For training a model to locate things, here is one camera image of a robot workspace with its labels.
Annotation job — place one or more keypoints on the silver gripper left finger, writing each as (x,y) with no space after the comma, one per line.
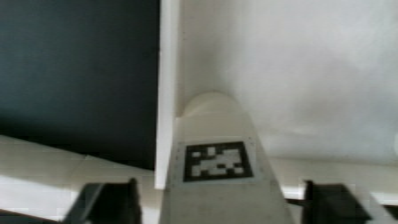
(108,204)

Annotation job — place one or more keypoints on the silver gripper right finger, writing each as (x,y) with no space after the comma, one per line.
(330,205)

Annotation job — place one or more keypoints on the white table leg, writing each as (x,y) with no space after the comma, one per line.
(223,190)

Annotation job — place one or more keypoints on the white square tabletop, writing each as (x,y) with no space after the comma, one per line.
(299,56)

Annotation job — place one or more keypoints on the white front fence wall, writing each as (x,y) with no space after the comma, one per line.
(45,174)

